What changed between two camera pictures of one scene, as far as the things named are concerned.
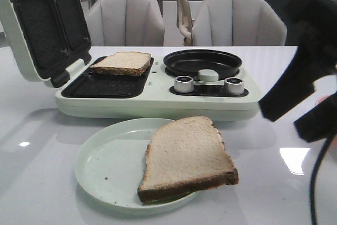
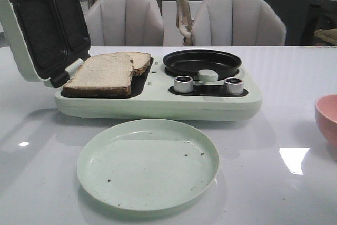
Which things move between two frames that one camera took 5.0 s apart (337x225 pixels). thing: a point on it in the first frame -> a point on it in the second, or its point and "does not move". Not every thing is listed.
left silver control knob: (184, 84) does not move
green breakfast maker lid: (46, 20) does not move
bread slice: (184, 156) -> (105, 75)
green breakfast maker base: (92, 96) does not move
